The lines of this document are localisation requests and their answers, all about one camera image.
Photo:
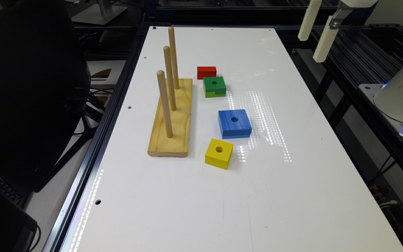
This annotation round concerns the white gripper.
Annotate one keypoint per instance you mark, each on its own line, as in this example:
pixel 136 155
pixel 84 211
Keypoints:
pixel 344 9

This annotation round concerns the green block with hole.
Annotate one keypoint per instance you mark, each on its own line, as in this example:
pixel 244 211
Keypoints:
pixel 214 87

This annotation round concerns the red block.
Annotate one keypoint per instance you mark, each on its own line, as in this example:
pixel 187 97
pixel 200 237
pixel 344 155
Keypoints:
pixel 206 71

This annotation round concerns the blue block with hole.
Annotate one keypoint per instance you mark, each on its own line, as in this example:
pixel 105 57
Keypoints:
pixel 234 124

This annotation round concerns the yellow block with hole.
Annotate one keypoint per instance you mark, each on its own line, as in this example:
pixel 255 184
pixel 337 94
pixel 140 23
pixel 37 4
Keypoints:
pixel 218 153

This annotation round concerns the rear wooden peg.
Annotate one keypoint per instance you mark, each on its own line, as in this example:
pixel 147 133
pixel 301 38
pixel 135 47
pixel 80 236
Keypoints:
pixel 172 42

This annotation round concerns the wooden peg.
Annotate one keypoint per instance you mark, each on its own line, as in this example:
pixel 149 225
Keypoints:
pixel 165 103
pixel 172 42
pixel 170 79

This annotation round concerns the middle wooden peg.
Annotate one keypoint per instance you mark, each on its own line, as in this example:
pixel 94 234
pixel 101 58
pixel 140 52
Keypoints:
pixel 170 79

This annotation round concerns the front wooden peg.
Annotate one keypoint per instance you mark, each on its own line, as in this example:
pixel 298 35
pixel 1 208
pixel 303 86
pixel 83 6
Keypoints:
pixel 165 103

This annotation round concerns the wooden peg base board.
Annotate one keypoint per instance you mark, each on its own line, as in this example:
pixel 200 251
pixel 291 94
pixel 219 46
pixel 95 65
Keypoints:
pixel 160 145

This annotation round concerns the monitor stand base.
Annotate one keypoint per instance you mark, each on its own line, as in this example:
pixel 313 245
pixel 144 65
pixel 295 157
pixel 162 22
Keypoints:
pixel 100 13

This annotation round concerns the black aluminium table frame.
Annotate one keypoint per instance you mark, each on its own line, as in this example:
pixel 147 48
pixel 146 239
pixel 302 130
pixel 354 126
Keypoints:
pixel 83 183

